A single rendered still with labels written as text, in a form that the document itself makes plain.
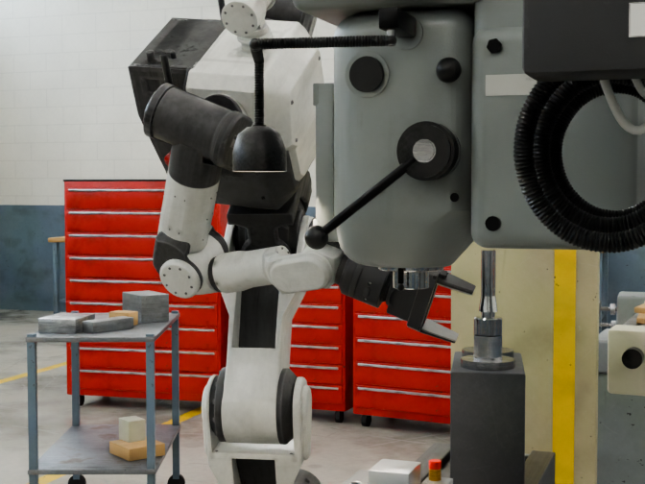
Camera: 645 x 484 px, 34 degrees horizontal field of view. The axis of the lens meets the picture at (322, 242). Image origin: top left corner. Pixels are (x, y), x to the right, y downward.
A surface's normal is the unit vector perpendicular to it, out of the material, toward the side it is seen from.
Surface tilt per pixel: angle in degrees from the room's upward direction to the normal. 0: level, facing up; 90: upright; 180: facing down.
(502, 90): 90
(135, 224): 90
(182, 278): 117
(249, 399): 68
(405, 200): 90
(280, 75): 59
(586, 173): 90
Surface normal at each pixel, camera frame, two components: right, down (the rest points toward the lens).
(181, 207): -0.36, 0.50
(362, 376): -0.46, 0.04
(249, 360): -0.14, -0.29
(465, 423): -0.15, 0.05
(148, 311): 0.56, 0.04
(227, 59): -0.08, -0.80
